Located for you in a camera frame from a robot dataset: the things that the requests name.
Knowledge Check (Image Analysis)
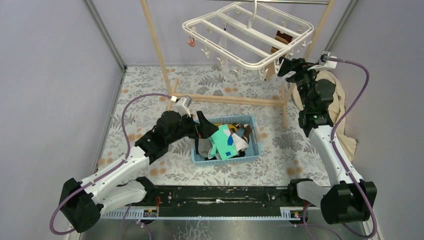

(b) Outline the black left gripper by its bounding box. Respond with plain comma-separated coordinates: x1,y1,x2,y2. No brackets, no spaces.
166,111,219,146

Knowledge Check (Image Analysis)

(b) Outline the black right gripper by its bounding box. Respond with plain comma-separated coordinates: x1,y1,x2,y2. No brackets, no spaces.
277,55,324,110

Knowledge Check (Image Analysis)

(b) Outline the maroon olive striped sock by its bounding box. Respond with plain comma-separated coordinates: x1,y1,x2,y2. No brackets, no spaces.
264,29,294,82

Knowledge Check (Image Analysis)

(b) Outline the teal patterned sock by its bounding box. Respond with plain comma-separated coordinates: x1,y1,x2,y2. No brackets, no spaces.
208,124,238,161

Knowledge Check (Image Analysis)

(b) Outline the white ankle sock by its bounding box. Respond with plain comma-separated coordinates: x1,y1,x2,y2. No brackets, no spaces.
231,133,249,152

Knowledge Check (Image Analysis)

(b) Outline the brown white striped sock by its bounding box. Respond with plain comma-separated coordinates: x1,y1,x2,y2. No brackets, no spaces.
230,123,252,144

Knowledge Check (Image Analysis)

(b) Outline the white plastic clip hanger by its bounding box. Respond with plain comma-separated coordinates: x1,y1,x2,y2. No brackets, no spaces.
182,0,314,80

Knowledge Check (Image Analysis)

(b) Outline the yellow sock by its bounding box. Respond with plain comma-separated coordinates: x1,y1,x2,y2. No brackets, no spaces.
214,123,229,130

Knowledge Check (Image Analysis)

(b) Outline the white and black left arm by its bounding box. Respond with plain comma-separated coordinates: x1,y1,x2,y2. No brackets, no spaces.
55,111,219,233

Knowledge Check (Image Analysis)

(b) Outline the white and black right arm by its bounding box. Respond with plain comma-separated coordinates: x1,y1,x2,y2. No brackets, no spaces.
277,58,377,224

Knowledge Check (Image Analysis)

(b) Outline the floral table mat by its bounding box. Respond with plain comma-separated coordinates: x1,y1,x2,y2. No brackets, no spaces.
96,66,330,187

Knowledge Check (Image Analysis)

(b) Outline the small pink sock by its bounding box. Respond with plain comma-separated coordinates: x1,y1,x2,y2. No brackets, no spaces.
186,36,196,48

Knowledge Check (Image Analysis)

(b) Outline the beige cloth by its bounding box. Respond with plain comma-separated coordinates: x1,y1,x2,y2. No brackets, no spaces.
288,70,357,162

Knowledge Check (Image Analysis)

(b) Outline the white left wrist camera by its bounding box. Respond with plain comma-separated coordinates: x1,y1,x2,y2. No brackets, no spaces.
171,95,192,116

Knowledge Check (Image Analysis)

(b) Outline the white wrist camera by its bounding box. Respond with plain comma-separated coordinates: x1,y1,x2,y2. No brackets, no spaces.
171,95,192,116
308,51,338,72

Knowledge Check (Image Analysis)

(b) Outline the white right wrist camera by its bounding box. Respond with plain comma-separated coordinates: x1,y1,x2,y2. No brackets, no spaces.
308,51,338,72

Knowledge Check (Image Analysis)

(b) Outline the wooden drying rack frame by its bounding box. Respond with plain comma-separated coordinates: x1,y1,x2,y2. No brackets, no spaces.
140,0,336,129

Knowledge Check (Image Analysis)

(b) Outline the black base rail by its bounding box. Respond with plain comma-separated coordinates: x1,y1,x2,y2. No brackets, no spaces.
136,185,305,219

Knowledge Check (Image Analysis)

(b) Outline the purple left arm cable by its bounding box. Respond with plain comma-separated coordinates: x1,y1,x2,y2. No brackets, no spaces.
49,93,173,236

